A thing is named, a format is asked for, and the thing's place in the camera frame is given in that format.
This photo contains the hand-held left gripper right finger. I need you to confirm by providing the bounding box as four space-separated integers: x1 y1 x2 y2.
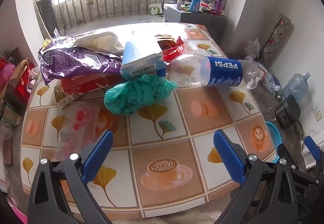
213 129 307 224

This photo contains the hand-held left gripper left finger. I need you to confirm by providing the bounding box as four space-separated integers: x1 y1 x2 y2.
27 129 114 224

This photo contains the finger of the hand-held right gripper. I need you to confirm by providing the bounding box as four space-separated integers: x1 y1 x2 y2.
304 135 322 162
278 143 318 187

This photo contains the clear floral plastic bag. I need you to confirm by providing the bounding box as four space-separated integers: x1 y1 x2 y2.
57 103 102 161

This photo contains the blue plastic basket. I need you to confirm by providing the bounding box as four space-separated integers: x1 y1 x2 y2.
264 121 284 164

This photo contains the snack packet with cake picture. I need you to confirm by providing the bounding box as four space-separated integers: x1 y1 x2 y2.
54 85 85 108

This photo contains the green plastic bag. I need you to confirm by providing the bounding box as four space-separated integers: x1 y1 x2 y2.
104 74 178 116

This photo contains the red snack packet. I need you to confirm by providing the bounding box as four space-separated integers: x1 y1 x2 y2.
61 74 123 95

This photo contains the clear bottle with blue label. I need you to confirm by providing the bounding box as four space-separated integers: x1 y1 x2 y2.
156 53 264 90

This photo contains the purple snack bag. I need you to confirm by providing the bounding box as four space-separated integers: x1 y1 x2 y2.
38 36 124 85

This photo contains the light blue carton box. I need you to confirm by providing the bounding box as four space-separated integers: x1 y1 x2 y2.
119 40 165 80

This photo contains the white plastic bag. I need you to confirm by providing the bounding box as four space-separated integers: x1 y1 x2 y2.
73 32 125 56
243 38 261 59

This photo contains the red torn wrapper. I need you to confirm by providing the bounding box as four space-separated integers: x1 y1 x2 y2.
157 37 185 63

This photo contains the grey rice cooker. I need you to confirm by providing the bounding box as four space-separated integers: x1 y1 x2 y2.
275 94 302 129

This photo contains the patterned tablecloth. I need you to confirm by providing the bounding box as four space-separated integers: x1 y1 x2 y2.
20 22 284 219

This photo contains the large blue water jug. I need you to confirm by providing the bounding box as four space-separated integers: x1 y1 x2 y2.
280 72 311 105

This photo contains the pile of plastic packets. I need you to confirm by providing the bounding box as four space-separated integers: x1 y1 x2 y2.
262 70 281 94

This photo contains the small cardboard box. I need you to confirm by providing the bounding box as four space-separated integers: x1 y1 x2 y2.
1 104 23 126

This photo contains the red paper bag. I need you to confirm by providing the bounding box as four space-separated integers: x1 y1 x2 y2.
10 60 33 103

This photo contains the rolled patterned mat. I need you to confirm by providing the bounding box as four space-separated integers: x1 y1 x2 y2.
261 15 291 66

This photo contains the pink plastic bag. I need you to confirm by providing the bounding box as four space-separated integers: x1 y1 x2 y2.
0 62 16 90

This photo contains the grey cabinet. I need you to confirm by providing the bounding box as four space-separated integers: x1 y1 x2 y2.
162 3 227 28

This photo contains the blue detergent bottle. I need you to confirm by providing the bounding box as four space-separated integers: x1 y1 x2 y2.
190 0 202 13

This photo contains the white and green bag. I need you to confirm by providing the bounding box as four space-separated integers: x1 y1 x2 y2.
149 1 164 16

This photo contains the black power cable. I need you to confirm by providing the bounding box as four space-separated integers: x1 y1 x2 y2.
295 121 305 146

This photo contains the white wall socket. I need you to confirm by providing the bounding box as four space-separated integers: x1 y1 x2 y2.
312 105 322 121

